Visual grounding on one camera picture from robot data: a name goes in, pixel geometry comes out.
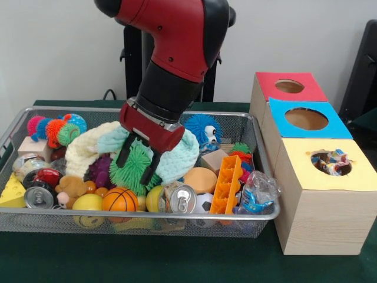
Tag small brown teddy bear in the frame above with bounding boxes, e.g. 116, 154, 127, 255
55, 175, 89, 209

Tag small orange basketball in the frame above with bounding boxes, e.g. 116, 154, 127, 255
101, 187, 140, 213

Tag large blue spiky ball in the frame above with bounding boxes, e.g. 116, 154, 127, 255
183, 114, 224, 148

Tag cream waffle cloth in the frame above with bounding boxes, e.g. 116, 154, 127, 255
65, 122, 121, 178

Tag wooden three-hole box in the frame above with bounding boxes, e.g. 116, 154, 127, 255
249, 72, 377, 256

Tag small soccer ball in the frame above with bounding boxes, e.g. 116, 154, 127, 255
194, 193, 216, 228

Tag silver drink can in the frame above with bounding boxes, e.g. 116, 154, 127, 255
159, 182, 198, 214

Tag yellow wedge block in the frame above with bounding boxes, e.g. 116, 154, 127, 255
0, 173, 27, 208

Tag clear plastic packet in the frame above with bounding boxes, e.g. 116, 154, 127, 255
239, 171, 282, 215

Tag yellow ball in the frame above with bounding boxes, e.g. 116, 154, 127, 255
72, 193, 105, 212

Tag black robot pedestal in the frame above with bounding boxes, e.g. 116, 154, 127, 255
121, 6, 236, 102

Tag white colourful spotted cloth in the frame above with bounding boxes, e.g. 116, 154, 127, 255
311, 149, 353, 176

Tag orange plastic gear toy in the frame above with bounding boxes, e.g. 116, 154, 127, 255
209, 155, 243, 215

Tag plain wooden cube block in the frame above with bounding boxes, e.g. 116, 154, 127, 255
199, 149, 230, 176

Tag black panel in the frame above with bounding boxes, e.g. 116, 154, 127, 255
339, 19, 377, 145

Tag clear mesh bin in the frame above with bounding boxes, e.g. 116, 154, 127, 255
0, 106, 281, 239

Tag round wooden disc toy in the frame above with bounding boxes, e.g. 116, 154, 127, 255
183, 167, 218, 196

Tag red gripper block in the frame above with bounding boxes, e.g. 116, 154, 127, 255
116, 99, 186, 185

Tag green spiky ball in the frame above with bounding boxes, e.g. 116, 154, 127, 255
109, 141, 163, 196

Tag mint green waffle cloth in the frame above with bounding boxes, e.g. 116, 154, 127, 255
97, 126, 200, 185

